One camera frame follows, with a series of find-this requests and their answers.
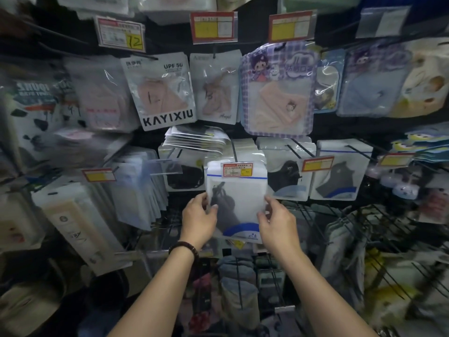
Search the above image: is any person's right hand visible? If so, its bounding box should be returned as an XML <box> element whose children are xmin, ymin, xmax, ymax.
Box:
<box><xmin>257</xmin><ymin>195</ymin><xmax>306</xmax><ymax>258</ymax></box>

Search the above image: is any person's left hand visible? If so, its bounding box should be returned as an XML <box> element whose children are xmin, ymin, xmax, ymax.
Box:
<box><xmin>179</xmin><ymin>192</ymin><xmax>219</xmax><ymax>251</ymax></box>

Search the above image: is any row of translucent mask packets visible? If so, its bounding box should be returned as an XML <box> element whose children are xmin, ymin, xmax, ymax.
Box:
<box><xmin>105</xmin><ymin>150</ymin><xmax>169</xmax><ymax>231</ymax></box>

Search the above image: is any row of cream mask packets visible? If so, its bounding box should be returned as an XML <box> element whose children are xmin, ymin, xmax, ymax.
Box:
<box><xmin>31</xmin><ymin>182</ymin><xmax>134</xmax><ymax>277</ymax></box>

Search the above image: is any grey packet pink mask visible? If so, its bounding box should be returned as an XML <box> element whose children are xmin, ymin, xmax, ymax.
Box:
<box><xmin>121</xmin><ymin>52</ymin><xmax>196</xmax><ymax>132</ymax></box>

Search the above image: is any purple checked packet pink mask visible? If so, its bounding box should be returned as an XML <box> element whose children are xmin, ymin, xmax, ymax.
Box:
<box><xmin>239</xmin><ymin>42</ymin><xmax>318</xmax><ymax>139</ymax></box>

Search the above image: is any white packet beige mask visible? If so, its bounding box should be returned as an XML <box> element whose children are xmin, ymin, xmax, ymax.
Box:
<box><xmin>189</xmin><ymin>49</ymin><xmax>243</xmax><ymax>125</ymax></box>

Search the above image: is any blue cartoon packet dark mask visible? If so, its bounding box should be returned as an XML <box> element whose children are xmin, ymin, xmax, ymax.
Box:
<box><xmin>314</xmin><ymin>49</ymin><xmax>346</xmax><ymax>115</ymax></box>

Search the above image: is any clear packet pink mask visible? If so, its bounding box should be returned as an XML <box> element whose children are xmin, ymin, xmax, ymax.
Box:
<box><xmin>63</xmin><ymin>56</ymin><xmax>141</xmax><ymax>134</ymax></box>

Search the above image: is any stack of blue cartoon packets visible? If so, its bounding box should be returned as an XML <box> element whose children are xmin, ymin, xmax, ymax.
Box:
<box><xmin>389</xmin><ymin>124</ymin><xmax>449</xmax><ymax>164</ymax></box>

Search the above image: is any purple checked packet blue mask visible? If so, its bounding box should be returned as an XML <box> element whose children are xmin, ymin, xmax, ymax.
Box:
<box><xmin>336</xmin><ymin>40</ymin><xmax>413</xmax><ymax>118</ymax></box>

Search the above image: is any cream cartoon girl packet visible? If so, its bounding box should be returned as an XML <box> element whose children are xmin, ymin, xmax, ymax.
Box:
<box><xmin>387</xmin><ymin>37</ymin><xmax>449</xmax><ymax>119</ymax></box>

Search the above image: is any glossy packet pink mask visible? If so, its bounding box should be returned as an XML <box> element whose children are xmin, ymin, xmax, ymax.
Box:
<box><xmin>138</xmin><ymin>0</ymin><xmax>218</xmax><ymax>25</ymax></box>

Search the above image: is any cream line-drawing mask packet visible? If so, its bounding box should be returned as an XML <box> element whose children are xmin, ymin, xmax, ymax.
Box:
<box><xmin>216</xmin><ymin>0</ymin><xmax>259</xmax><ymax>13</ymax></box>

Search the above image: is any white packet grey mask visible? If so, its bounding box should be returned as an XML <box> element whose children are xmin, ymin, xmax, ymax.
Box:
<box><xmin>56</xmin><ymin>0</ymin><xmax>136</xmax><ymax>16</ymax></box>

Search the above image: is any person's left forearm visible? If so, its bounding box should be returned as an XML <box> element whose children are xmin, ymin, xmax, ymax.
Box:
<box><xmin>109</xmin><ymin>246</ymin><xmax>198</xmax><ymax>337</ymax></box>

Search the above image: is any person's right forearm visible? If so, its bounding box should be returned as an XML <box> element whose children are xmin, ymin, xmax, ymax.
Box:
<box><xmin>280</xmin><ymin>247</ymin><xmax>378</xmax><ymax>337</ymax></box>

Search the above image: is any clear tag holder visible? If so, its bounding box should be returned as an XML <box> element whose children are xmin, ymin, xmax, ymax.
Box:
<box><xmin>150</xmin><ymin>159</ymin><xmax>184</xmax><ymax>176</ymax></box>

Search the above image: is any row of pale hanging packets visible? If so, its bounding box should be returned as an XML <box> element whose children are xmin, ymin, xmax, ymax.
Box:
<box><xmin>322</xmin><ymin>220</ymin><xmax>365</xmax><ymax>299</ymax></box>

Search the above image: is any white red price tag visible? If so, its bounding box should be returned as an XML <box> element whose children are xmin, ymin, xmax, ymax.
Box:
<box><xmin>221</xmin><ymin>162</ymin><xmax>254</xmax><ymax>178</ymax></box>

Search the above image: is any red yellow price tag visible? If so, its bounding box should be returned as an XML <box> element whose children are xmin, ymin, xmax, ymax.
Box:
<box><xmin>268</xmin><ymin>10</ymin><xmax>318</xmax><ymax>44</ymax></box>
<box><xmin>190</xmin><ymin>11</ymin><xmax>239</xmax><ymax>45</ymax></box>
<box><xmin>378</xmin><ymin>152</ymin><xmax>414</xmax><ymax>168</ymax></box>
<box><xmin>301</xmin><ymin>156</ymin><xmax>334</xmax><ymax>172</ymax></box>
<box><xmin>82</xmin><ymin>168</ymin><xmax>116</xmax><ymax>183</ymax></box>

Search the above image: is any row of grey folded items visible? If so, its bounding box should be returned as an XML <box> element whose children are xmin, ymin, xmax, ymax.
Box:
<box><xmin>216</xmin><ymin>256</ymin><xmax>260</xmax><ymax>330</ymax></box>

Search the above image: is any blue white bunny toy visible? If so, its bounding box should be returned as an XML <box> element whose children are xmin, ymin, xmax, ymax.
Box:
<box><xmin>380</xmin><ymin>171</ymin><xmax>420</xmax><ymax>201</ymax></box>

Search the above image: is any black white towel packet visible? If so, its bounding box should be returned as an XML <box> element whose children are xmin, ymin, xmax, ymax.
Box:
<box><xmin>0</xmin><ymin>72</ymin><xmax>76</xmax><ymax>176</ymax></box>

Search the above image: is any clear holder white paper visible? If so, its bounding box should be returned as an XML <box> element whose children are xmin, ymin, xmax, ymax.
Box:
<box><xmin>355</xmin><ymin>6</ymin><xmax>412</xmax><ymax>40</ymax></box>

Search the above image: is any dark beaded bracelet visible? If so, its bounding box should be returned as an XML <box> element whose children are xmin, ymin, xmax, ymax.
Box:
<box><xmin>168</xmin><ymin>241</ymin><xmax>200</xmax><ymax>260</ymax></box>

